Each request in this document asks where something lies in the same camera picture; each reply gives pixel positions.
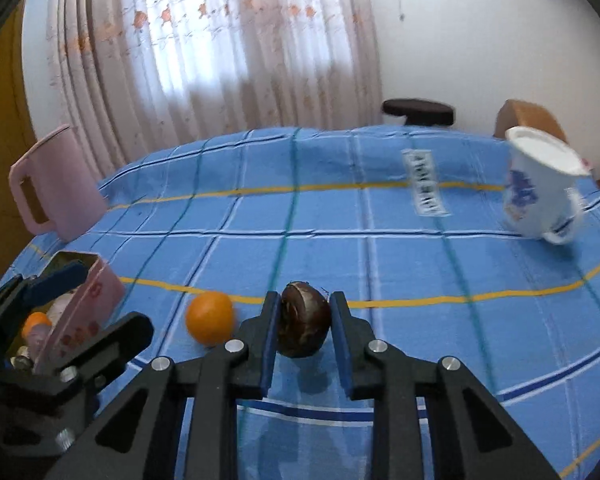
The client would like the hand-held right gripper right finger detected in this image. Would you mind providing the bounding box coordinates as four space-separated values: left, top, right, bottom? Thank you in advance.
328 290 563 480

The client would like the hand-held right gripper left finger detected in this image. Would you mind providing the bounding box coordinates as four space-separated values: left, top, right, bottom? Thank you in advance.
45 290 281 480

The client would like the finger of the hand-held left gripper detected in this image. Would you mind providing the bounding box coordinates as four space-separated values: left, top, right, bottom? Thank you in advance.
36 311 155 397
0 259 91 313

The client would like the brown round fruit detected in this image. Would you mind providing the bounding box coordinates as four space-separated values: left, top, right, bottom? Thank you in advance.
278 281 332 358

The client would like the pink tin box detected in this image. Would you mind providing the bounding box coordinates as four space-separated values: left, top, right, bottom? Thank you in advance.
10 251 126 376

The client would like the medium orange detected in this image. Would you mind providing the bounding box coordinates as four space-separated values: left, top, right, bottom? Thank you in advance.
22 312 52 338

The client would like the small orange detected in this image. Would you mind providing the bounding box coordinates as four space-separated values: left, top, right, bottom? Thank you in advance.
185 291 235 347

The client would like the pink kettle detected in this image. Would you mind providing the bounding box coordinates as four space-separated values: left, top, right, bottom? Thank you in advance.
8 125 109 242

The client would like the wooden door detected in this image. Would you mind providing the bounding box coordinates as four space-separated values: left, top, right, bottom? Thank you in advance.
0 0 38 301

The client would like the white mug with blue print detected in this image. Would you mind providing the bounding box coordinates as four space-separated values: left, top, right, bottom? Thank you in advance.
502 126 592 245

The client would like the dark round stool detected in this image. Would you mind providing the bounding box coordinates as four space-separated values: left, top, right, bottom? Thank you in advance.
382 99 455 127

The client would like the floral sheer curtain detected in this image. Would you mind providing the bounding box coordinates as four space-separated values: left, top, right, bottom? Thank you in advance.
45 0 383 181

